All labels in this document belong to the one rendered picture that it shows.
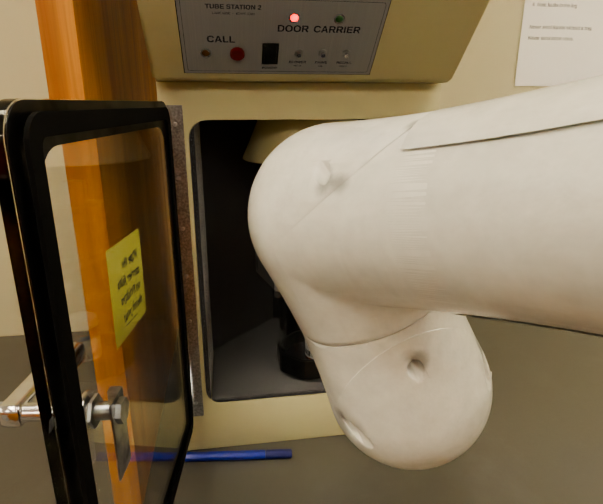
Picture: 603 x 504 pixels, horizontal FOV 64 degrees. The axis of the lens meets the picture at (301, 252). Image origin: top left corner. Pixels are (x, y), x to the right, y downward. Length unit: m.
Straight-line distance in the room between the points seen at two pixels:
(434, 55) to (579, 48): 0.71
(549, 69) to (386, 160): 1.01
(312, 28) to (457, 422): 0.36
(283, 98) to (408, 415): 0.38
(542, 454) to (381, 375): 0.50
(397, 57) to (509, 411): 0.55
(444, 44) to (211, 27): 0.23
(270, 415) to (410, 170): 0.53
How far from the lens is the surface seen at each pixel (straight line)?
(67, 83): 0.48
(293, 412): 0.69
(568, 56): 1.22
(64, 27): 0.49
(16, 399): 0.37
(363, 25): 0.50
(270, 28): 0.49
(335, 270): 0.23
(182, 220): 0.57
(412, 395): 0.29
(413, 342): 0.28
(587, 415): 0.87
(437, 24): 0.53
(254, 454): 0.68
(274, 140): 0.60
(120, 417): 0.34
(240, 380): 0.70
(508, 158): 0.17
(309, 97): 0.56
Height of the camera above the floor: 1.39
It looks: 17 degrees down
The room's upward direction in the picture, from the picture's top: straight up
